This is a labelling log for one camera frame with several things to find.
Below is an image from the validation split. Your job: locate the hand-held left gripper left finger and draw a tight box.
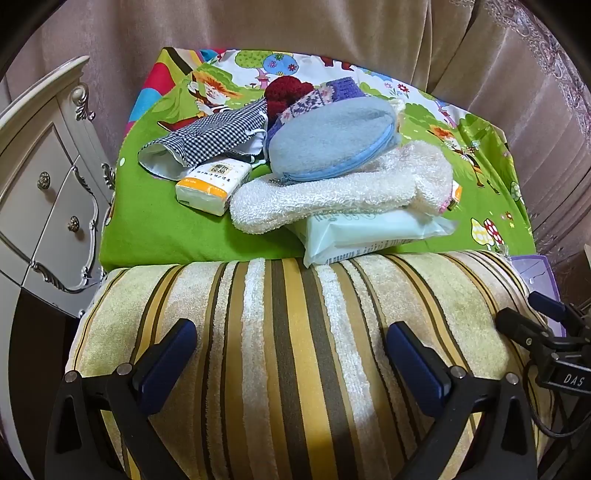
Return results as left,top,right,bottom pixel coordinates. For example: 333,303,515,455
46,318,199,480

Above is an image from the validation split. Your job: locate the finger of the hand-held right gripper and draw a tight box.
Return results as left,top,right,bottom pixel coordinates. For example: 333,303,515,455
495,307,555,352
527,291,585,329

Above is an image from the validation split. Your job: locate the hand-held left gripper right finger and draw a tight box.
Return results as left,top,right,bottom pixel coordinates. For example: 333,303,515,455
385,322,539,480

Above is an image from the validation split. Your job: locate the pale green wet wipes packet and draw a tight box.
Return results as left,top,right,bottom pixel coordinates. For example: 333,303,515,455
285,208,459,268

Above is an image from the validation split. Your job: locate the white fluffy towel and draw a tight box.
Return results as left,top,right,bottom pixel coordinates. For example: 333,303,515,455
228,141,455,235

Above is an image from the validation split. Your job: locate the black white checkered cloth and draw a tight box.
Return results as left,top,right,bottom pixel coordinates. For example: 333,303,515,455
137,99,269,181

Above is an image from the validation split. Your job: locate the blue fleece zip pouch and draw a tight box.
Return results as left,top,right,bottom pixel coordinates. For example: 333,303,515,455
267,98,400,186

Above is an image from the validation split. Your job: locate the purple patterned knit cloth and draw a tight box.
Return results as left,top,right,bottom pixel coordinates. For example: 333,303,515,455
272,78,365,127

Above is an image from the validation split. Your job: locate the dark red knit scrunchie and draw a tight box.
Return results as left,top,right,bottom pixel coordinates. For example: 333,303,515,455
264,76,315,118

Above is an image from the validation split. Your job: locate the purple plastic box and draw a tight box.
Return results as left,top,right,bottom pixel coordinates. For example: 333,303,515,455
510,255,566,337

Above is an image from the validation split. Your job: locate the striped plush blanket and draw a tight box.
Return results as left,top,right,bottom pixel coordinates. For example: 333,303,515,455
65,251,555,480

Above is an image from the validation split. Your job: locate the cartoon printed green blanket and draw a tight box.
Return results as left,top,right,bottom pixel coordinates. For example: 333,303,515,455
99,46,539,273

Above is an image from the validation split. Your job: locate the lace trimmed curtain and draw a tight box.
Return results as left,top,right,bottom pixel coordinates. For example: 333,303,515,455
462,0,591,278

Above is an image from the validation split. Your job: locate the white carved dresser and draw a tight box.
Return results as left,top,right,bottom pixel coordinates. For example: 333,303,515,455
0,55,116,319

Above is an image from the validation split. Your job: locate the beige curtain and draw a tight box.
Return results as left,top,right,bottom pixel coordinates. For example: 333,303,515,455
4,0,555,153

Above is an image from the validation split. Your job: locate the black cable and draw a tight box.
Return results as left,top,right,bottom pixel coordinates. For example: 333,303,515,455
522,355,578,439

